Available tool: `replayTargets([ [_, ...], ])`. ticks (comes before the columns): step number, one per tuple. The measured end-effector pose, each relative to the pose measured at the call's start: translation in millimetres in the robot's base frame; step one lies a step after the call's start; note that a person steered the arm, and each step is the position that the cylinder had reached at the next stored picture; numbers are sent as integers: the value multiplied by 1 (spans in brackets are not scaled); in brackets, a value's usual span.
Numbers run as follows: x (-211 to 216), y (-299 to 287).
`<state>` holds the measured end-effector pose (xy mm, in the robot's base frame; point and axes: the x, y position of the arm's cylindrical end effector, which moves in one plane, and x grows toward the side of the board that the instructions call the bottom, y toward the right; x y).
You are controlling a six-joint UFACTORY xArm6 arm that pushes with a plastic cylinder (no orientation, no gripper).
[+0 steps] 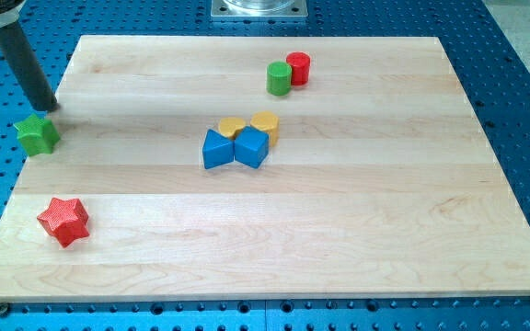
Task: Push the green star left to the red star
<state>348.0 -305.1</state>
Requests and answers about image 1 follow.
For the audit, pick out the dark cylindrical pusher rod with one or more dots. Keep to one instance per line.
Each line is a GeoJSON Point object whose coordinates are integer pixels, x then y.
{"type": "Point", "coordinates": [24, 64]}

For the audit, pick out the yellow cylinder block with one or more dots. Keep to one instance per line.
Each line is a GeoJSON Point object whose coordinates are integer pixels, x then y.
{"type": "Point", "coordinates": [268, 122]}

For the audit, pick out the red cylinder block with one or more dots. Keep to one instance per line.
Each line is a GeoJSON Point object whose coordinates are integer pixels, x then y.
{"type": "Point", "coordinates": [300, 63]}

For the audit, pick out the blue triangular block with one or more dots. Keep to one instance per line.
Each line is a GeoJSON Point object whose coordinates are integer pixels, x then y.
{"type": "Point", "coordinates": [217, 150]}

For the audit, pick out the yellow heart block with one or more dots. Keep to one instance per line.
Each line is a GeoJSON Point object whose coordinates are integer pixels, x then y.
{"type": "Point", "coordinates": [230, 127]}

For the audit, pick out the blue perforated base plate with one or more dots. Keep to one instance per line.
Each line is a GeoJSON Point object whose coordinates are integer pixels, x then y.
{"type": "Point", "coordinates": [477, 41]}

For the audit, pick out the light wooden board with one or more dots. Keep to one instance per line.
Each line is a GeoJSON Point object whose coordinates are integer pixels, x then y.
{"type": "Point", "coordinates": [382, 182]}

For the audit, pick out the blue cube block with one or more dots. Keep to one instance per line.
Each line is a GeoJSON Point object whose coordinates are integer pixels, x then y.
{"type": "Point", "coordinates": [251, 147]}

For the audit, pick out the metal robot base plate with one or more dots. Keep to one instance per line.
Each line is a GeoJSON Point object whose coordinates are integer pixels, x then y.
{"type": "Point", "coordinates": [258, 8]}

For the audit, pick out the green star block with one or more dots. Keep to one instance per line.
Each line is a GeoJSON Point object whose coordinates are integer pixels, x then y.
{"type": "Point", "coordinates": [37, 135]}

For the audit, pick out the green cylinder block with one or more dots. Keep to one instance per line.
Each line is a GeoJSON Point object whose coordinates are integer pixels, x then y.
{"type": "Point", "coordinates": [279, 75]}

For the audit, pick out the red star block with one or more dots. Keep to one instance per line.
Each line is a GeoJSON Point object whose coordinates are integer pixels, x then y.
{"type": "Point", "coordinates": [65, 220]}

